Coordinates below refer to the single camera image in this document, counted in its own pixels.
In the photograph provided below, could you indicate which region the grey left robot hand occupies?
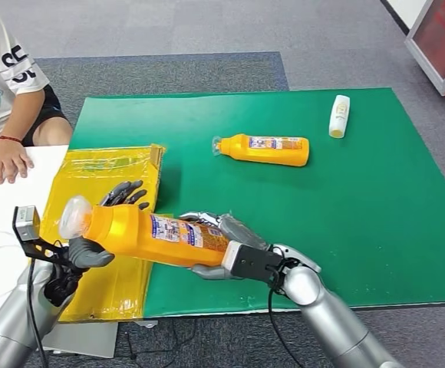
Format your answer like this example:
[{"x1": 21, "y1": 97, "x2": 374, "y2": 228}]
[{"x1": 44, "y1": 180, "x2": 150, "y2": 308}]

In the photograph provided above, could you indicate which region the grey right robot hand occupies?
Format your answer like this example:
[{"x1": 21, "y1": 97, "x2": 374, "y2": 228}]
[{"x1": 179, "y1": 212, "x2": 272, "y2": 281}]

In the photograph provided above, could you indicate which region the orange detergent bottle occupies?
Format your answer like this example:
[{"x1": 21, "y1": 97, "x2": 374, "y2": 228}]
[
  {"x1": 58, "y1": 195, "x2": 231, "y2": 268},
  {"x1": 212, "y1": 133, "x2": 310, "y2": 168}
]

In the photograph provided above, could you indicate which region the small white bottle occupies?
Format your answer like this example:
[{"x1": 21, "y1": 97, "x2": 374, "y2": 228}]
[{"x1": 329, "y1": 94, "x2": 350, "y2": 139}]

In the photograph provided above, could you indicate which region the grey flat board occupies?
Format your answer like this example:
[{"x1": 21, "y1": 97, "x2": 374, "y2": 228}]
[{"x1": 42, "y1": 320, "x2": 119, "y2": 359}]

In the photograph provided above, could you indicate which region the green table mat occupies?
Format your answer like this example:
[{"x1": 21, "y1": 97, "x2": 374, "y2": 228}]
[{"x1": 68, "y1": 87, "x2": 445, "y2": 318}]

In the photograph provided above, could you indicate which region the person's hand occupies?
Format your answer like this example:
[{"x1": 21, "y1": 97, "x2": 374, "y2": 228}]
[{"x1": 0, "y1": 140, "x2": 34, "y2": 185}]

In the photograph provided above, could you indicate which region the dark grey carpet rug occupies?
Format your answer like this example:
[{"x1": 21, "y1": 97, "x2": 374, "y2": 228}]
[{"x1": 34, "y1": 52, "x2": 289, "y2": 148}]

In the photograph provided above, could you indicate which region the red and white cabinet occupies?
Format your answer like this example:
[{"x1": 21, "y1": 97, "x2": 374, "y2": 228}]
[{"x1": 404, "y1": 0, "x2": 445, "y2": 97}]

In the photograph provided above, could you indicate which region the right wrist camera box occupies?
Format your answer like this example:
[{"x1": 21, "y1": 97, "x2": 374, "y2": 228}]
[{"x1": 221, "y1": 241, "x2": 285, "y2": 285}]

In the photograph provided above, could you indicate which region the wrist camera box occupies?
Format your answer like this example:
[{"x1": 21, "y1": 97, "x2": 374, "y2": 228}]
[
  {"x1": 12, "y1": 205, "x2": 72, "y2": 266},
  {"x1": 221, "y1": 241, "x2": 285, "y2": 285}
]

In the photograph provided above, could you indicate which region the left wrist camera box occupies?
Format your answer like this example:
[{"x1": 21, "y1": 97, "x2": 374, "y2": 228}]
[{"x1": 12, "y1": 205, "x2": 72, "y2": 266}]

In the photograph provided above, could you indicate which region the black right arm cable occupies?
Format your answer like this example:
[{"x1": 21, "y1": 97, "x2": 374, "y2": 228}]
[{"x1": 267, "y1": 281, "x2": 304, "y2": 368}]

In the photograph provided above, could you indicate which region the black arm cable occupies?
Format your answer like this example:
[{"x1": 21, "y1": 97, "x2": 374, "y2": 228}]
[
  {"x1": 267, "y1": 281, "x2": 304, "y2": 368},
  {"x1": 26, "y1": 258, "x2": 48, "y2": 368}
]

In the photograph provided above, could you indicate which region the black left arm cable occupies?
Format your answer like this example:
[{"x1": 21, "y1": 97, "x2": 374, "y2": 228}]
[{"x1": 26, "y1": 258, "x2": 48, "y2": 368}]

